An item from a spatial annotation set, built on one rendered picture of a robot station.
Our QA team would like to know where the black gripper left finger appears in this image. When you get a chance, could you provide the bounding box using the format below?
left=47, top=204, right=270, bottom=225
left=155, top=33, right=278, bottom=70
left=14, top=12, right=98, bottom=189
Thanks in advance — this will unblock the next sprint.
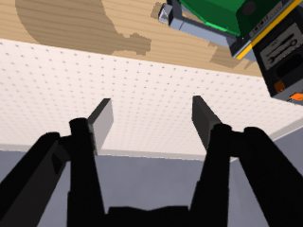
left=0, top=98, right=114, bottom=227

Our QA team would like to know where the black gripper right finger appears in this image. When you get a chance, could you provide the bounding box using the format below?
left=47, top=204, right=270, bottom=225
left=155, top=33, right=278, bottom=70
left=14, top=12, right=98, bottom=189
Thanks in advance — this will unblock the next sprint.
left=185, top=96, right=303, bottom=227

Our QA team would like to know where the dark grey bin shelf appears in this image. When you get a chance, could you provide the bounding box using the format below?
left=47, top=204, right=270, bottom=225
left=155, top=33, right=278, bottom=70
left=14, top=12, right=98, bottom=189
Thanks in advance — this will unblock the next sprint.
left=158, top=0, right=294, bottom=58

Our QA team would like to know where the green open bin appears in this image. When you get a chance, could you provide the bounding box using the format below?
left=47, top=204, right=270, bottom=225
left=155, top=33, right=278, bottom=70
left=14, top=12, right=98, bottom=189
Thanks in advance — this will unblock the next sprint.
left=182, top=0, right=280, bottom=38

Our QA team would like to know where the yellow flat bar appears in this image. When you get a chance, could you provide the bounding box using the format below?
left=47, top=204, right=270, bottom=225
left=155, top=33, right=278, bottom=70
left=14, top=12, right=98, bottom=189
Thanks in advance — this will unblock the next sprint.
left=236, top=0, right=302, bottom=59

